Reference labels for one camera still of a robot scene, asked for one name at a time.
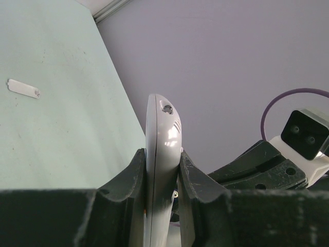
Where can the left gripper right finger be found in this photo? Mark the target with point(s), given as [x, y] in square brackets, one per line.
[211, 215]

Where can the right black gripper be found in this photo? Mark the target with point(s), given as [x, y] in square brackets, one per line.
[261, 167]

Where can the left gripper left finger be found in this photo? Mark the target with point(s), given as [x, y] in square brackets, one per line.
[112, 215]

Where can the white remote control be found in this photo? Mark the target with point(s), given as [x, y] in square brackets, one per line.
[163, 148]

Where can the white battery compartment cover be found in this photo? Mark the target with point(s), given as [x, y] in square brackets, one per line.
[23, 89]

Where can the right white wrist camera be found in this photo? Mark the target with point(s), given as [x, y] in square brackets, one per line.
[304, 141]

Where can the right aluminium frame post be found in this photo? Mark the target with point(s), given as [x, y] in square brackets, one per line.
[102, 9]

